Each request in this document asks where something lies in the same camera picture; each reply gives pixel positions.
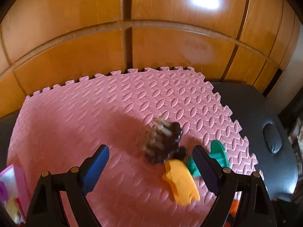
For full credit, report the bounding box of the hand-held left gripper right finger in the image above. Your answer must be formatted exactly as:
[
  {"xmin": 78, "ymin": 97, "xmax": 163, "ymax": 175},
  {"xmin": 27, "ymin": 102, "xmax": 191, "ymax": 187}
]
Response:
[{"xmin": 192, "ymin": 145, "xmax": 278, "ymax": 227}]

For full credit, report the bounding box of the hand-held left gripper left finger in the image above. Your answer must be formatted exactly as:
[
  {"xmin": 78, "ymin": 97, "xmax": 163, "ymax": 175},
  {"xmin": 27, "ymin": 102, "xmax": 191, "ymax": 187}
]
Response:
[{"xmin": 25, "ymin": 144, "xmax": 110, "ymax": 227}]

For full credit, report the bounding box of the brown pine cone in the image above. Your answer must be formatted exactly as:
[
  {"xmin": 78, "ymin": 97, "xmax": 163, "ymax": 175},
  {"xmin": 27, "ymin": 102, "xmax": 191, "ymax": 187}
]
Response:
[{"xmin": 141, "ymin": 116, "xmax": 188, "ymax": 165}]

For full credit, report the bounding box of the pink shallow box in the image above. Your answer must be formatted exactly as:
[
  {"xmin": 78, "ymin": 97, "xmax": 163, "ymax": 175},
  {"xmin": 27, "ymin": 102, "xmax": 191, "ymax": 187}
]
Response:
[{"xmin": 0, "ymin": 165, "xmax": 31, "ymax": 225}]

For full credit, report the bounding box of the yellow plastic toy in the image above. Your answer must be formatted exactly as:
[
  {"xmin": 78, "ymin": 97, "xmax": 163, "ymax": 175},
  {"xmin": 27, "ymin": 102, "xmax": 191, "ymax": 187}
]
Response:
[{"xmin": 6, "ymin": 197, "xmax": 20, "ymax": 223}]

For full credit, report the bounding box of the green plastic toy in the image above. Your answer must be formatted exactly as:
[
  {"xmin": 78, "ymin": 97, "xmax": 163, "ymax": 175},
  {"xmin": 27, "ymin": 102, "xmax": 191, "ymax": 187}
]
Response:
[{"xmin": 186, "ymin": 140, "xmax": 230, "ymax": 178}]

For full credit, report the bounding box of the orange plastic toy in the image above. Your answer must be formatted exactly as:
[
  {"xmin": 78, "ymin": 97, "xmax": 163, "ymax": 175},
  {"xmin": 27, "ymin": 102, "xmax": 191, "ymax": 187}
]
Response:
[{"xmin": 162, "ymin": 159, "xmax": 201, "ymax": 205}]

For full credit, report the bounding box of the small orange plastic piece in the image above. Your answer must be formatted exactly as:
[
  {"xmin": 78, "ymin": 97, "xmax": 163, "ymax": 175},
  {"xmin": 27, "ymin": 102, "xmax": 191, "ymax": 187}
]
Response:
[{"xmin": 230, "ymin": 200, "xmax": 240, "ymax": 216}]

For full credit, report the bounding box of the pink foam mat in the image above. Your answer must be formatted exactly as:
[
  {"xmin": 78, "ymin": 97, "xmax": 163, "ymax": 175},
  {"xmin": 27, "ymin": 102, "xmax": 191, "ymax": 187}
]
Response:
[{"xmin": 7, "ymin": 66, "xmax": 264, "ymax": 227}]

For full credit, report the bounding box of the wooden wardrobe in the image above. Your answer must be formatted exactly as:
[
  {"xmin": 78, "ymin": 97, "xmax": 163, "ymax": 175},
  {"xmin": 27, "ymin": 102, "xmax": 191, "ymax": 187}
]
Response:
[{"xmin": 0, "ymin": 0, "xmax": 303, "ymax": 119}]

